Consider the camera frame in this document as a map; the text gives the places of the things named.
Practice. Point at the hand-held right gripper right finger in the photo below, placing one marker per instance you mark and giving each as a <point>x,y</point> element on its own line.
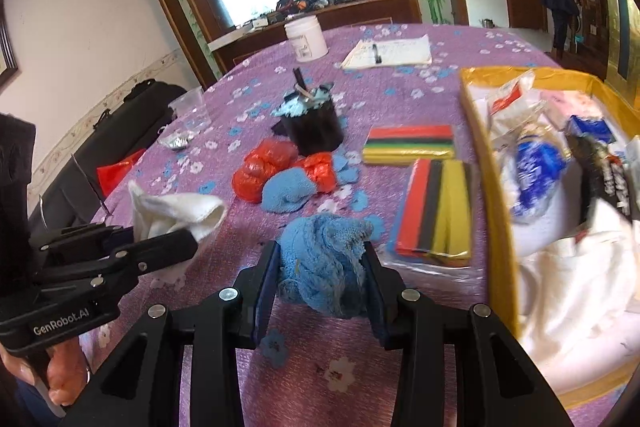
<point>375,298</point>

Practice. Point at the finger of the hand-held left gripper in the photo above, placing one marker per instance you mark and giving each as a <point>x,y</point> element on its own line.
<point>75,240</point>
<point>165,249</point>

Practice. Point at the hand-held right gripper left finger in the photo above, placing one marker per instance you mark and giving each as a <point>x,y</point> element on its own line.
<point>265,293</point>

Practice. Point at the white cotton cloth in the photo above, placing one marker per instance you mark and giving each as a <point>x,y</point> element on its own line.
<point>190,212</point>

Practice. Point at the blue lace cloth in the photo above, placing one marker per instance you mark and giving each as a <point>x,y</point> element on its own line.
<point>320,262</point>

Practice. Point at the yellow-rimmed cardboard box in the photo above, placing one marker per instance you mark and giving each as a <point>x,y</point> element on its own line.
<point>492,217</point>

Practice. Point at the person's left hand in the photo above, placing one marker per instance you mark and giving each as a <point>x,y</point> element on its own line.
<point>67,377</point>

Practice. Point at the flat red plastic bag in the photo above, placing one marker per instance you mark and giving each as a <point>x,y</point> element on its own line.
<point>117,174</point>

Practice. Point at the striped sponge cloth pack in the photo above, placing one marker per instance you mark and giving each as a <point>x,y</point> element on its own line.
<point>410,144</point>
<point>430,212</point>

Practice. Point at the small blue terry cloth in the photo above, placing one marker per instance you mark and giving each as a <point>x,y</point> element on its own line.
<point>290,192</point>

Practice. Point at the crumpled foil wrapper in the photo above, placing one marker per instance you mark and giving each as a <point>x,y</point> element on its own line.
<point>177,141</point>

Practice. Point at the large red plastic bag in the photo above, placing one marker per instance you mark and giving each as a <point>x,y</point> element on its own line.
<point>260,172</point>

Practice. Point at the black case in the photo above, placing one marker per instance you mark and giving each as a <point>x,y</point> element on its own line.
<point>125,117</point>

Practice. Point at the small red plastic bag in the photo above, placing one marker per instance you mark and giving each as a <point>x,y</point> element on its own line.
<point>320,169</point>

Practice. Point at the clear plastic cup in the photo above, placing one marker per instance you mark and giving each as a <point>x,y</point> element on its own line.
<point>192,112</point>

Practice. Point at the black cup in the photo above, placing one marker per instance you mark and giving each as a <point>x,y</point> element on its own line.
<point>312,132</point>

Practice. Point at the light blue crumpled scrap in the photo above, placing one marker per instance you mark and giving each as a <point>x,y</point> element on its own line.
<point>295,107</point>

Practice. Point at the large white cloth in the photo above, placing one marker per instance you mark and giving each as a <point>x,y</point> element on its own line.
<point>575,297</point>

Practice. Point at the purple floral tablecloth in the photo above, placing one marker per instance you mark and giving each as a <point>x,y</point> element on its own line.
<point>400,97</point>

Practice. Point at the blue and white plastic pack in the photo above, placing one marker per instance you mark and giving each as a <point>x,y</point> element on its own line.
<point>537,167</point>

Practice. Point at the black stick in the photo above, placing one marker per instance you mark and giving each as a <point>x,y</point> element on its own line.
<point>300,79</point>

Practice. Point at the red and white packet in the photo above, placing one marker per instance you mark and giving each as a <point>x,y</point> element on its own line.
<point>510,99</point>

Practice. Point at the open paper notebook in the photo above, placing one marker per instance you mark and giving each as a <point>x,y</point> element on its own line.
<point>400,52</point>

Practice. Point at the white plastic jar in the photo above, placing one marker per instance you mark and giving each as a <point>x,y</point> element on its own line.
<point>307,39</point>

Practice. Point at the dark cloth with white print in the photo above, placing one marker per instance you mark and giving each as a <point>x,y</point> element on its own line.
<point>600,177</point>

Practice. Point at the blue tissue pack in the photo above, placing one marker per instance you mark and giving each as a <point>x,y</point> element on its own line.
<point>590,127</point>

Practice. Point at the pink tissue pack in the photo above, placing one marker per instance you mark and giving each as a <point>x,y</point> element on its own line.
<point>575,104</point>

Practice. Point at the metal bowl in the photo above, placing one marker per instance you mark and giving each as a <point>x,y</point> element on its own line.
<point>488,23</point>

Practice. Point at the wooden stair railing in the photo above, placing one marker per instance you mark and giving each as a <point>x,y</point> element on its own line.
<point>590,7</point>

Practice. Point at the gold pillar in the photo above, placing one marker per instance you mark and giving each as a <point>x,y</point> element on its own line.
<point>622,32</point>

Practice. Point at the dark wall picture frame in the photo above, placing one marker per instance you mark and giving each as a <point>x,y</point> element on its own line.
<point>7,42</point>

